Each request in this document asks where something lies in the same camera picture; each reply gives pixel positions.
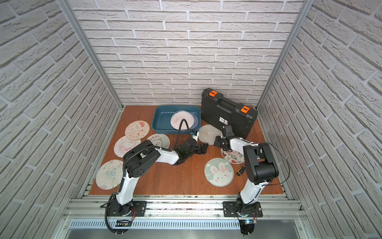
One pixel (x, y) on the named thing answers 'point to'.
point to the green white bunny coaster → (219, 172)
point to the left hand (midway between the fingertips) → (205, 143)
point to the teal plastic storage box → (161, 116)
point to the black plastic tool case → (219, 110)
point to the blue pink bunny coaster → (194, 121)
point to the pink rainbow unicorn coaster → (123, 144)
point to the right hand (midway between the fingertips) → (219, 142)
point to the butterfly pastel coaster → (109, 174)
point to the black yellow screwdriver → (241, 170)
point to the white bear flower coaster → (160, 140)
